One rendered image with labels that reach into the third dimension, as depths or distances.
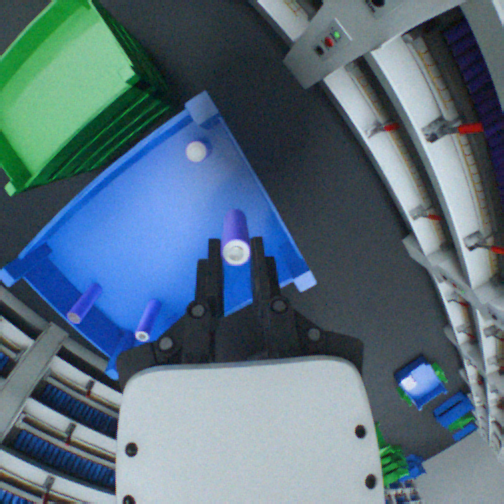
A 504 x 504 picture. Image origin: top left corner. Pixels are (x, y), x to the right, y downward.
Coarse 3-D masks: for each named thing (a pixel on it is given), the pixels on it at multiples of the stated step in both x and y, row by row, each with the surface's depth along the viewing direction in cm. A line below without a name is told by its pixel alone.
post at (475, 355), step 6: (444, 330) 104; (450, 330) 101; (450, 336) 99; (456, 342) 95; (468, 354) 87; (474, 354) 85; (480, 354) 83; (474, 360) 83; (480, 360) 81; (474, 366) 87; (480, 366) 80; (486, 378) 78; (492, 384) 74; (498, 384) 69
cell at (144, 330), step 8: (152, 304) 31; (160, 304) 32; (144, 312) 29; (152, 312) 29; (144, 320) 28; (152, 320) 28; (144, 328) 27; (152, 328) 28; (136, 336) 26; (144, 336) 26
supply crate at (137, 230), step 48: (144, 144) 19; (96, 192) 23; (144, 192) 25; (192, 192) 26; (240, 192) 26; (48, 240) 26; (96, 240) 27; (144, 240) 28; (192, 240) 28; (288, 240) 30; (48, 288) 25; (144, 288) 31; (192, 288) 31; (240, 288) 30; (96, 336) 29
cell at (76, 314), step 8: (88, 288) 28; (96, 288) 29; (88, 296) 27; (96, 296) 28; (80, 304) 25; (88, 304) 26; (72, 312) 24; (80, 312) 25; (72, 320) 24; (80, 320) 24
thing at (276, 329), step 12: (276, 300) 12; (288, 300) 11; (276, 312) 11; (288, 312) 11; (276, 324) 11; (288, 324) 11; (276, 336) 10; (288, 336) 10; (276, 348) 10; (288, 348) 10
